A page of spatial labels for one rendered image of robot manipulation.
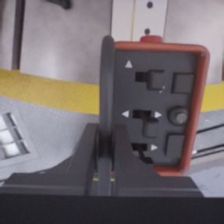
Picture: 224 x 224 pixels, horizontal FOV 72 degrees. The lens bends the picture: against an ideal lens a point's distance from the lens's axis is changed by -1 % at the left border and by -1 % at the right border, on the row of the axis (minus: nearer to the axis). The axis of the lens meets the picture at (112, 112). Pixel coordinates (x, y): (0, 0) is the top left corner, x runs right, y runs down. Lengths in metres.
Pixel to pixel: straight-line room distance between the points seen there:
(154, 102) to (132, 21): 0.26
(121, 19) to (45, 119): 0.99
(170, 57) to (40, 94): 1.09
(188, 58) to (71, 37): 0.67
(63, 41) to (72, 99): 0.47
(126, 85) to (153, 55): 0.05
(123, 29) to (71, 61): 0.44
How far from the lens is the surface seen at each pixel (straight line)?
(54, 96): 1.21
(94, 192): 1.10
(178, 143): 0.27
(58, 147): 1.34
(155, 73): 0.17
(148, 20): 0.46
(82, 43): 0.83
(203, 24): 0.94
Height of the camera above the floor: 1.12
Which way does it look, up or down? 74 degrees down
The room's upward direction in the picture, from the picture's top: 178 degrees clockwise
